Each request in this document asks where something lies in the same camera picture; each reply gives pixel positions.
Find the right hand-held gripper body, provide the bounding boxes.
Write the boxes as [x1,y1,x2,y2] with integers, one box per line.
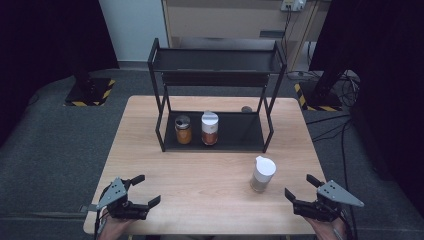
[293,179,365,223]

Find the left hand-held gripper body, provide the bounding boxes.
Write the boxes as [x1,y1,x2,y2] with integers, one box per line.
[95,177,150,221]

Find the white-lid jar pale spice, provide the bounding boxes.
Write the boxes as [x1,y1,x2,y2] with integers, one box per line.
[249,155,277,194]

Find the metal-lid jar orange spice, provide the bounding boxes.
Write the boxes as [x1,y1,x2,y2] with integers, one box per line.
[174,114,193,146]

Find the black metal two-tier rack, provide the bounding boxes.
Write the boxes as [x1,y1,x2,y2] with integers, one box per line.
[147,37,288,154]

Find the white-lid jar red-brown spice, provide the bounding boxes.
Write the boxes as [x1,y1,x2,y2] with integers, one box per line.
[200,110,220,147]

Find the person's left hand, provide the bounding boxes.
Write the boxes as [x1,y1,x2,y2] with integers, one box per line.
[97,212,135,240]

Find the person's right hand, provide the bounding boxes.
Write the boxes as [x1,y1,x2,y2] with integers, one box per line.
[303,215,348,240]

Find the striped black stand base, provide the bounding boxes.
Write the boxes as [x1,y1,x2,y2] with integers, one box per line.
[293,80,344,113]
[63,77,117,108]

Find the dark curtain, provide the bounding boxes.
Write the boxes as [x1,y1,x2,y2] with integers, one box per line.
[308,0,424,209]
[0,0,120,151]

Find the white power strip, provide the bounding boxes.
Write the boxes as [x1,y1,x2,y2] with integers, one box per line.
[280,0,307,13]

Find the beige wooden cabinet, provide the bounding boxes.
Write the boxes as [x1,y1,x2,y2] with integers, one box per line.
[161,0,331,72]

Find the black floor cable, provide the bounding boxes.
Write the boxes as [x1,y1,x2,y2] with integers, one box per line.
[340,128,350,198]
[311,120,352,142]

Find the black stand post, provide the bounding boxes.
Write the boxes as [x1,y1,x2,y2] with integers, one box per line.
[71,33,95,96]
[314,49,351,98]

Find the tangle of cables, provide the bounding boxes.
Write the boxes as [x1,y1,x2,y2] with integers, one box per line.
[338,70,362,108]

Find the black power strip cables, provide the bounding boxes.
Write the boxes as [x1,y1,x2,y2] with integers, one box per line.
[280,9,303,73]

